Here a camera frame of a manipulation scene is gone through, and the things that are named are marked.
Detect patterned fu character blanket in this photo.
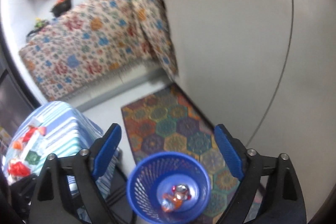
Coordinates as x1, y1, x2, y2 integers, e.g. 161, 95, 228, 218
19, 0, 178, 101

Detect crushed red soda can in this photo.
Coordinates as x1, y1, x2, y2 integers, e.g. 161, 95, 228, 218
172, 184, 191, 201

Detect colourful hexagon floor mat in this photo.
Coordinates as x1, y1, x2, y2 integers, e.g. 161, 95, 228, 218
121, 84, 239, 223

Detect grey refrigerator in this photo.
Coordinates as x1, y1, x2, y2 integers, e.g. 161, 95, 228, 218
0, 66, 33, 137

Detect black clay pot red lid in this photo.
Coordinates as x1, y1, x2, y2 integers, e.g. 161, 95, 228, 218
51, 0, 72, 18

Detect red snack packet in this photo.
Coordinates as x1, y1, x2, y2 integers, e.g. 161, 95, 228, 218
22, 126, 47, 143

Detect red plastic bag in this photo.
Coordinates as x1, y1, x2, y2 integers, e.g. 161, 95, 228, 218
7, 160, 31, 177

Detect orange blue snack wrapper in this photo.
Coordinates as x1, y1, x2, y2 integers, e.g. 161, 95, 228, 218
161, 193, 184, 213

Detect striped blue tablecloth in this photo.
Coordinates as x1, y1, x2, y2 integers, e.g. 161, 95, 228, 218
1, 101, 124, 224

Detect blue mesh trash basket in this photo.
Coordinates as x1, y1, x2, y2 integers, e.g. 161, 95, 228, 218
126, 152, 211, 223

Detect orange white snack bag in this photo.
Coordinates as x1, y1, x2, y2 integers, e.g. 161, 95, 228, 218
12, 140, 23, 151

